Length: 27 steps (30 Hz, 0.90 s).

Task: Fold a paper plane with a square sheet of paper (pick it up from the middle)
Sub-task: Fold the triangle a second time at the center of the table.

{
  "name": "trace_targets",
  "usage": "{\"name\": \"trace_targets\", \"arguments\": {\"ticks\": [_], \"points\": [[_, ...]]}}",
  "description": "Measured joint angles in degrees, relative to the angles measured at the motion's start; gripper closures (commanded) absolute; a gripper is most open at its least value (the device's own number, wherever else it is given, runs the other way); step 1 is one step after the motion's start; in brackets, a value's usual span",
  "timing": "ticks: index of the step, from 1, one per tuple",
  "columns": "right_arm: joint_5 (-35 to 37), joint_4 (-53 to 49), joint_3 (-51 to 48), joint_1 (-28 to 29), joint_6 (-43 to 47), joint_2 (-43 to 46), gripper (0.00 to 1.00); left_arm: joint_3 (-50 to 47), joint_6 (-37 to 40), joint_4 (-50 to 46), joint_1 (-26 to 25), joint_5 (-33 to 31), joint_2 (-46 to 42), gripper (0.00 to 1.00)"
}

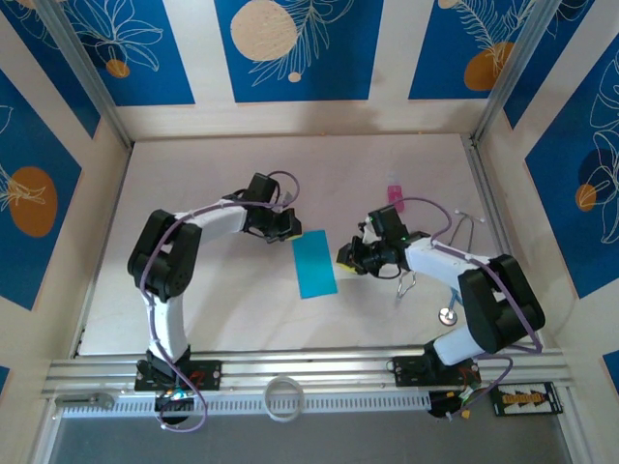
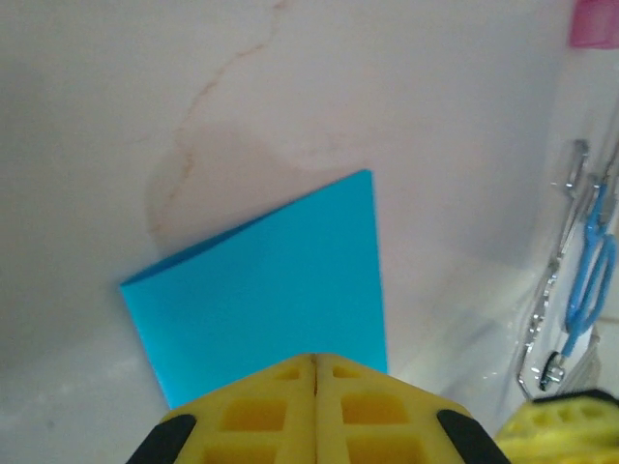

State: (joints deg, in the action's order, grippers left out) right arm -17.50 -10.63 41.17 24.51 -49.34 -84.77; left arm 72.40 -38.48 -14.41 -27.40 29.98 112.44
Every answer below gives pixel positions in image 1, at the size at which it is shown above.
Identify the blue square paper sheet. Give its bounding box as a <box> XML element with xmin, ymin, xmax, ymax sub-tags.
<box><xmin>291</xmin><ymin>230</ymin><xmax>339</xmax><ymax>300</ymax></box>

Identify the pink plastic bottle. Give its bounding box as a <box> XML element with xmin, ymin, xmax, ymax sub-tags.
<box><xmin>386</xmin><ymin>171</ymin><xmax>407</xmax><ymax>214</ymax></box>

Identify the blue tube stethoscope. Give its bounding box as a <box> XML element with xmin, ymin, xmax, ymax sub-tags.
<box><xmin>437</xmin><ymin>208</ymin><xmax>486</xmax><ymax>328</ymax></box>

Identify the green-lit control board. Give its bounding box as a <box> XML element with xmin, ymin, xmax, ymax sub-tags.
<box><xmin>153</xmin><ymin>386</ymin><xmax>195</xmax><ymax>412</ymax></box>

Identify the black panel with orange arrows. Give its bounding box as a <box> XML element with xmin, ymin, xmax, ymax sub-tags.
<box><xmin>488</xmin><ymin>381</ymin><xmax>565</xmax><ymax>417</ymax></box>

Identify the silver metal wire clip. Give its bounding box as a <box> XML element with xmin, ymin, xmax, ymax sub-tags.
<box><xmin>395</xmin><ymin>269</ymin><xmax>418</xmax><ymax>302</ymax></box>

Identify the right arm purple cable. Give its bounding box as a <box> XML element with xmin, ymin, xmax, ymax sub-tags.
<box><xmin>396</xmin><ymin>196</ymin><xmax>544</xmax><ymax>421</ymax></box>

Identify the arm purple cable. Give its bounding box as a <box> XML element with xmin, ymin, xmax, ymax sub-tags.
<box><xmin>136</xmin><ymin>169</ymin><xmax>304</xmax><ymax>433</ymax></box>
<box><xmin>396</xmin><ymin>196</ymin><xmax>544</xmax><ymax>421</ymax></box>

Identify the long aluminium base rail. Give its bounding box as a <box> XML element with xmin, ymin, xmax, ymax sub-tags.
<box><xmin>41</xmin><ymin>345</ymin><xmax>575</xmax><ymax>400</ymax></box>

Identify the aluminium side rail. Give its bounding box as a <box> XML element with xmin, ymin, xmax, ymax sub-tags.
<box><xmin>461</xmin><ymin>133</ymin><xmax>543</xmax><ymax>347</ymax></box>

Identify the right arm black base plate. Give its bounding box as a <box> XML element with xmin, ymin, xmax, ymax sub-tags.
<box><xmin>392</xmin><ymin>355</ymin><xmax>483</xmax><ymax>388</ymax></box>

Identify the white slotted cable duct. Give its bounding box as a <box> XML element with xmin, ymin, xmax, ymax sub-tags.
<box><xmin>57</xmin><ymin>391</ymin><xmax>431</xmax><ymax>420</ymax></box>

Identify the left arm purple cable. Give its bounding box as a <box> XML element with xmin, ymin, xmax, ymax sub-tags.
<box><xmin>136</xmin><ymin>169</ymin><xmax>304</xmax><ymax>433</ymax></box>

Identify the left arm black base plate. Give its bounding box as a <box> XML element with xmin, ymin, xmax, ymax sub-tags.
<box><xmin>133</xmin><ymin>360</ymin><xmax>224</xmax><ymax>392</ymax></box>

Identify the white tape ring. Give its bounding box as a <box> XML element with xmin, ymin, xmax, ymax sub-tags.
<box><xmin>263</xmin><ymin>376</ymin><xmax>307</xmax><ymax>424</ymax></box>

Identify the yellow plug wire bundle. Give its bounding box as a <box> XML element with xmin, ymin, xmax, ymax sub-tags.
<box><xmin>428</xmin><ymin>389</ymin><xmax>489</xmax><ymax>422</ymax></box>

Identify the aluminium frame post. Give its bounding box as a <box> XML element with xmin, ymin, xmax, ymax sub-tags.
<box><xmin>471</xmin><ymin>0</ymin><xmax>567</xmax><ymax>144</ymax></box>
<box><xmin>36</xmin><ymin>0</ymin><xmax>134</xmax><ymax>149</ymax></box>

